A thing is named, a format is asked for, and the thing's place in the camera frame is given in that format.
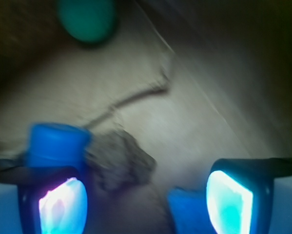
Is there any blue plastic bottle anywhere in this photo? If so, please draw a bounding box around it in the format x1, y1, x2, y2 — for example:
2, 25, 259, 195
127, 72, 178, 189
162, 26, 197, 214
25, 123, 92, 172

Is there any brown paper bag bin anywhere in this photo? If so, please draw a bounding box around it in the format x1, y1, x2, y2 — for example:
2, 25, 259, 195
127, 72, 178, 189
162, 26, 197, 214
0, 0, 292, 234

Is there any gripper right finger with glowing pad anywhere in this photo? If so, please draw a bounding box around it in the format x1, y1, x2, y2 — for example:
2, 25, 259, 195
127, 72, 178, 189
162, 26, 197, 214
206, 158, 292, 234

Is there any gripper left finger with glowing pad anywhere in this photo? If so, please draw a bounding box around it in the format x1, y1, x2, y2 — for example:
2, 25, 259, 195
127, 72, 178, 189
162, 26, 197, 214
0, 166, 88, 234

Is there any light blue sponge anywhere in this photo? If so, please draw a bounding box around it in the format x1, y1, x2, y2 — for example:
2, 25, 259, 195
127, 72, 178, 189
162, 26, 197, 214
167, 188, 216, 234

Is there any green leaf-shaped object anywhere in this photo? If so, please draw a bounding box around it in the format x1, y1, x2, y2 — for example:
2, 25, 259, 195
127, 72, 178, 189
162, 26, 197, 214
57, 0, 117, 45

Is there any brown rock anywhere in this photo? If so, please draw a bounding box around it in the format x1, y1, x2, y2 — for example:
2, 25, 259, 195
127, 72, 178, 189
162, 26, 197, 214
86, 130, 156, 192

